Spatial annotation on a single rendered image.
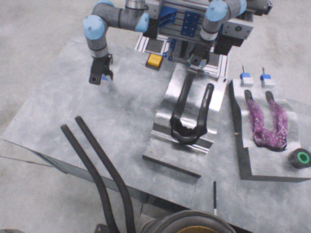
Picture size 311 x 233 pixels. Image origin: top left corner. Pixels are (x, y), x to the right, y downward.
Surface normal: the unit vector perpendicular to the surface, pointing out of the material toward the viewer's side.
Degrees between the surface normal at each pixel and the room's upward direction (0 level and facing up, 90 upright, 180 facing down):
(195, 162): 0
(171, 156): 0
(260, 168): 0
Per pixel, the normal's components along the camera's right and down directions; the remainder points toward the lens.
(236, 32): -0.24, 0.87
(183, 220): 0.07, -0.44
